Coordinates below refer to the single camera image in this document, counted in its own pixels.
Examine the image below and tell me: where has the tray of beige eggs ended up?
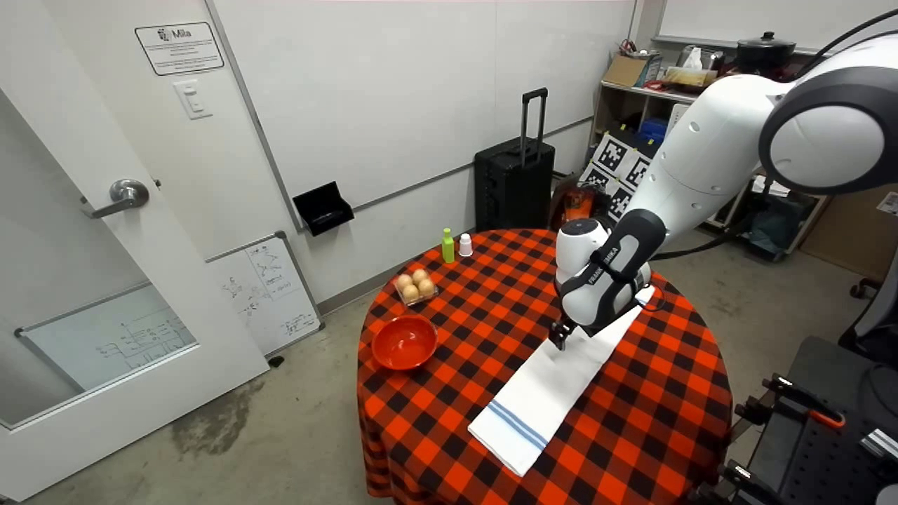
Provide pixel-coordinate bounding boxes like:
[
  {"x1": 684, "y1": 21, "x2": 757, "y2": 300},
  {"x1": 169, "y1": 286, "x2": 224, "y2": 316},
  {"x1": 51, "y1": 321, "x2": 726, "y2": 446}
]
[{"x1": 391, "y1": 267, "x2": 441, "y2": 309}]

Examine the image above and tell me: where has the black cooking pot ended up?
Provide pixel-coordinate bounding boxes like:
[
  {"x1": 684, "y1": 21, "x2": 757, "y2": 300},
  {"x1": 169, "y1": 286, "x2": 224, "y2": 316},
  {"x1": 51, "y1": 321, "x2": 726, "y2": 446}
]
[{"x1": 736, "y1": 28, "x2": 798, "y2": 72}]

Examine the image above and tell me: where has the white towel with blue stripes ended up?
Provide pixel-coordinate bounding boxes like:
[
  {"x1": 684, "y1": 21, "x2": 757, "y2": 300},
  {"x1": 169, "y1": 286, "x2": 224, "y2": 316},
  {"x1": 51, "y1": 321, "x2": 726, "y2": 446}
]
[{"x1": 466, "y1": 282, "x2": 657, "y2": 480}]

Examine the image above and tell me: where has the wooden shelf unit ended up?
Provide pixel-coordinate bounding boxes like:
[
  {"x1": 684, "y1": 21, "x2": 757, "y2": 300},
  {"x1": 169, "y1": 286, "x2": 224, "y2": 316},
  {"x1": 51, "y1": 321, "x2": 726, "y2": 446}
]
[{"x1": 591, "y1": 35, "x2": 835, "y2": 262}]

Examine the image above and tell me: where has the black perforated mounting table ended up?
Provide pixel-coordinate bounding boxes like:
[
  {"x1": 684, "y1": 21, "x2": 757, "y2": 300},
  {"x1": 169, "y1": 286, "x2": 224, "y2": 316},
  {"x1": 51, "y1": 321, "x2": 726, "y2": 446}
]
[{"x1": 718, "y1": 333, "x2": 898, "y2": 505}]

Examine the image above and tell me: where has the large brown cardboard box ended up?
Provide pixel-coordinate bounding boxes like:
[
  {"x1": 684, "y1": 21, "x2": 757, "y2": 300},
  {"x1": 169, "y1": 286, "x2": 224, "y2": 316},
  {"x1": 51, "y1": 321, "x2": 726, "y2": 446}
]
[{"x1": 803, "y1": 191, "x2": 898, "y2": 278}]

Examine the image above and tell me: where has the small cardboard box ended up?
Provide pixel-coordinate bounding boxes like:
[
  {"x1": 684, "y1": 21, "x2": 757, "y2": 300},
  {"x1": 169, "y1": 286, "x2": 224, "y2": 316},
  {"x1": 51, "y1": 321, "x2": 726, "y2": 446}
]
[{"x1": 600, "y1": 52, "x2": 653, "y2": 90}]

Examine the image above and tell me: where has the silver door handle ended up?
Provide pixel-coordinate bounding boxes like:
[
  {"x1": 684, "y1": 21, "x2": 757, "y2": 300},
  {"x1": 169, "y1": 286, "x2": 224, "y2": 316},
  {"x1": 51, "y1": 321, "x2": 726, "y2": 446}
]
[{"x1": 89, "y1": 177, "x2": 151, "y2": 222}]

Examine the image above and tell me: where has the black wall holder box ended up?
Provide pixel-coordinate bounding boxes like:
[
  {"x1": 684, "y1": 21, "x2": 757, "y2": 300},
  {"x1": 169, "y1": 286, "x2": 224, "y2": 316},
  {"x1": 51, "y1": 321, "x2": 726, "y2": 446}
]
[{"x1": 291, "y1": 180, "x2": 357, "y2": 239}]

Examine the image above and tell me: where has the orange black checked tablecloth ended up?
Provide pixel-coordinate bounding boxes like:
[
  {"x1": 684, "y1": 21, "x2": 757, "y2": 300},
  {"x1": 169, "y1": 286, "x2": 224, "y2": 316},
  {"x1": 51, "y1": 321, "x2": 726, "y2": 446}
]
[{"x1": 354, "y1": 223, "x2": 737, "y2": 505}]

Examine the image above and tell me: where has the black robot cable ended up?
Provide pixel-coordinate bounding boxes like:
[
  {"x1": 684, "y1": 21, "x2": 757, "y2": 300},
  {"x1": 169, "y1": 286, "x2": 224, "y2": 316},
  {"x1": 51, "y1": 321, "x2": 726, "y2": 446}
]
[{"x1": 803, "y1": 7, "x2": 898, "y2": 77}]

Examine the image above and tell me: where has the black white marker tag board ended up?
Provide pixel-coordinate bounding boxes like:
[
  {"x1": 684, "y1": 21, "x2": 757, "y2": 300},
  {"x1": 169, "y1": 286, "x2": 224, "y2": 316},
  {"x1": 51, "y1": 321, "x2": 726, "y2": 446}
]
[{"x1": 574, "y1": 131, "x2": 653, "y2": 222}]

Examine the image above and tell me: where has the small whiteboard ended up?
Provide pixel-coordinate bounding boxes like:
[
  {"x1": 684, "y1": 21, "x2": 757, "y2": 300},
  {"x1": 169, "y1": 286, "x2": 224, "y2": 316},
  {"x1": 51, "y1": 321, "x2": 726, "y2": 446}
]
[{"x1": 205, "y1": 229, "x2": 322, "y2": 358}]

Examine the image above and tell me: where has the red bowl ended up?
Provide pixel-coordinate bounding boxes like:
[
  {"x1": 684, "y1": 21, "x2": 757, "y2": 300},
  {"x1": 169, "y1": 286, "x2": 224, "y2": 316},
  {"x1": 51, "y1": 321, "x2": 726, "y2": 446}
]
[{"x1": 370, "y1": 310, "x2": 441, "y2": 375}]

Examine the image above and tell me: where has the black suitcase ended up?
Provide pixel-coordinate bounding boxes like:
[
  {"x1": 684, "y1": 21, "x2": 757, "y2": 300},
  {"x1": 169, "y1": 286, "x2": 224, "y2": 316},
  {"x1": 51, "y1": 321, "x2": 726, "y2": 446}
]
[{"x1": 472, "y1": 87, "x2": 555, "y2": 232}]

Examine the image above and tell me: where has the white wall sign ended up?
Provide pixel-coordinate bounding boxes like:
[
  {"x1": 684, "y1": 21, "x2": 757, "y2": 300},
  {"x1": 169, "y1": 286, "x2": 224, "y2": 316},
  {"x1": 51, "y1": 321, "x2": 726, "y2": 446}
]
[{"x1": 131, "y1": 18, "x2": 228, "y2": 77}]

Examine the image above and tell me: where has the white switch plate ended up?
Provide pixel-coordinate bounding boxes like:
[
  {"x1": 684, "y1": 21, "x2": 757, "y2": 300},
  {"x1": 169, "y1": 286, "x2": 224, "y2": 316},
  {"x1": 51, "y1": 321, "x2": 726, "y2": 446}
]
[{"x1": 170, "y1": 74, "x2": 215, "y2": 122}]

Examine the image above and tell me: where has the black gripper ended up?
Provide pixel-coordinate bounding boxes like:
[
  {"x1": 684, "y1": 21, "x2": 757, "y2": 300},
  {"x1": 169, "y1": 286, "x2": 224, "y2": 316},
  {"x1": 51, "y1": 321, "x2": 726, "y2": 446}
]
[{"x1": 546, "y1": 309, "x2": 583, "y2": 352}]

